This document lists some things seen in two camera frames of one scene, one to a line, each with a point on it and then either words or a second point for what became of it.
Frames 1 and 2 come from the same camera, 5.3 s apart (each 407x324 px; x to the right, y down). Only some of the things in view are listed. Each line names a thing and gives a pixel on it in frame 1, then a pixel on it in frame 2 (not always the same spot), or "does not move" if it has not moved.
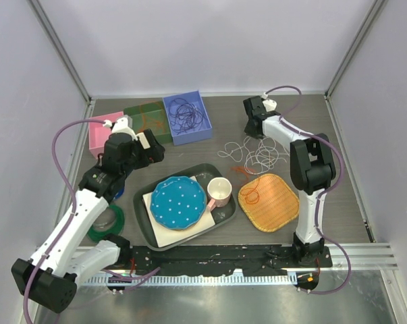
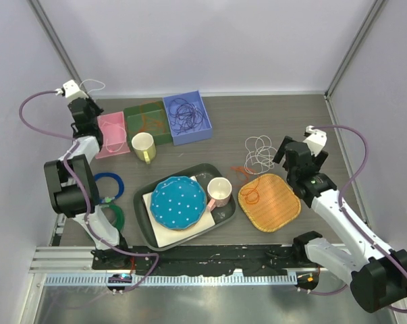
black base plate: (219, 259) does not move
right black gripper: (252, 133) to (319, 160)
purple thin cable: (185, 116) does not move
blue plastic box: (187, 117) does not move
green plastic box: (150, 116) does not move
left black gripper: (152, 154) to (91, 102)
